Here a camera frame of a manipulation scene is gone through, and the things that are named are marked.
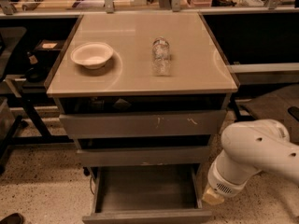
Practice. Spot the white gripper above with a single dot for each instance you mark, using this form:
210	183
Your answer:
221	183

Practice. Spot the grey bottom drawer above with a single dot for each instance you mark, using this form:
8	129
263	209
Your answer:
165	194

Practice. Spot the grey drawer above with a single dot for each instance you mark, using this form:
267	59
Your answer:
144	150
165	194
151	116

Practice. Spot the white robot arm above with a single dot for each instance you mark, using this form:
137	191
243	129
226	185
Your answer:
248	148

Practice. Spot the grey middle drawer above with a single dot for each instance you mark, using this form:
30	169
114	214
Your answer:
144	150

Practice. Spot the grey top drawer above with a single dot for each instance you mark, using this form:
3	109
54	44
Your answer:
151	116

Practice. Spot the grey drawer cabinet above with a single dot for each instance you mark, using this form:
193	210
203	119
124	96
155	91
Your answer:
196	65

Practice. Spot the black office chair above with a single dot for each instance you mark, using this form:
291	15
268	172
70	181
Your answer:
274	101

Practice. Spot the clear plastic water bottle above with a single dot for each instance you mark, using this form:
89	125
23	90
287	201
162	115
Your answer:
161	57

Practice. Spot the white paper bowl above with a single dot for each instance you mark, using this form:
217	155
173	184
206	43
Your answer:
92	55

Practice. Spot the dark shoe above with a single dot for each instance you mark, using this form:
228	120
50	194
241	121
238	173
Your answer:
14	218

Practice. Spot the black device under desk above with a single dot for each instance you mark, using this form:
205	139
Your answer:
37	72

